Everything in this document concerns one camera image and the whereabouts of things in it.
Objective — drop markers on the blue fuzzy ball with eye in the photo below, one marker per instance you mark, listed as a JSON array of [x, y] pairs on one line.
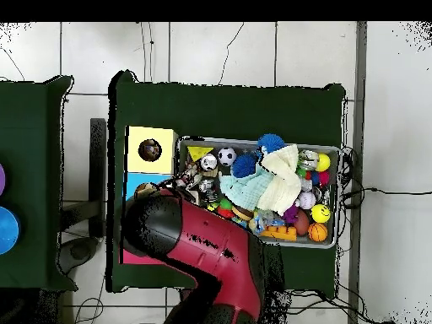
[[271, 142]]

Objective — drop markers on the cream knitted cloth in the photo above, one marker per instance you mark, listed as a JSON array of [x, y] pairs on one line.
[[283, 182]]

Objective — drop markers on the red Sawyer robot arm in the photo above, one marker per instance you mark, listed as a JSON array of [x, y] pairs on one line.
[[216, 246]]

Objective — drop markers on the wooden box with three holes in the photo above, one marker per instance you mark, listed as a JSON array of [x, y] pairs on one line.
[[135, 163]]

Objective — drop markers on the metal mesh bin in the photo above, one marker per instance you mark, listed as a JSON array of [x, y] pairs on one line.
[[303, 243]]

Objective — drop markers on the crushed red soda can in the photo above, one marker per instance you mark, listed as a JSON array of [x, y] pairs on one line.
[[208, 162]]

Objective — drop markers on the black and white soccer ball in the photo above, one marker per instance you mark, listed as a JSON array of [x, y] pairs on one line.
[[227, 156]]

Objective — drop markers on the blue spiky ball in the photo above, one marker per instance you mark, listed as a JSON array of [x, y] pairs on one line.
[[243, 165]]

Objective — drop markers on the yellow wedge block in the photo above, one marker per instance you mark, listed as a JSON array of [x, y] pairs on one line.
[[199, 152]]

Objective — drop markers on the mint knitted cloth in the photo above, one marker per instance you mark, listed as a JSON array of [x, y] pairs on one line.
[[246, 190]]

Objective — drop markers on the dark green table cloth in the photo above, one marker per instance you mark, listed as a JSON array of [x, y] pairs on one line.
[[219, 108], [27, 168]]

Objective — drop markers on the plain yellow ball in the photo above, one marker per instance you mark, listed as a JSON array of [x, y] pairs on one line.
[[323, 162]]

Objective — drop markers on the yellow smiley ball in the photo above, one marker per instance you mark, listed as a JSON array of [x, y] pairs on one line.
[[320, 213]]

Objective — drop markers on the orange toy basketball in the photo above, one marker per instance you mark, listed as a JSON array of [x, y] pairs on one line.
[[318, 232]]

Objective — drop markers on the black upright panel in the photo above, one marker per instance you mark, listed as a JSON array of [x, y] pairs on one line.
[[98, 168]]

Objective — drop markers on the dark grey stand base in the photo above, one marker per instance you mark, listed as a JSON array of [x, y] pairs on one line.
[[79, 251]]

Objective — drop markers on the large purple ball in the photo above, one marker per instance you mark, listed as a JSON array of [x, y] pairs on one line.
[[1, 179]]

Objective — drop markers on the large blue ball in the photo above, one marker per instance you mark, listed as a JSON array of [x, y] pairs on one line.
[[6, 229]]

